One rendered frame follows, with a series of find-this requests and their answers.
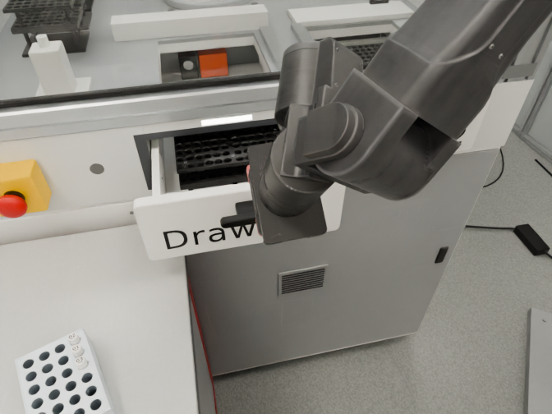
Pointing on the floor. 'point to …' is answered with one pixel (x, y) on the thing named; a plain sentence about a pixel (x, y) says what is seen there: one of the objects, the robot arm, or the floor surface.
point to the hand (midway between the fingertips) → (276, 207)
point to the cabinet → (311, 270)
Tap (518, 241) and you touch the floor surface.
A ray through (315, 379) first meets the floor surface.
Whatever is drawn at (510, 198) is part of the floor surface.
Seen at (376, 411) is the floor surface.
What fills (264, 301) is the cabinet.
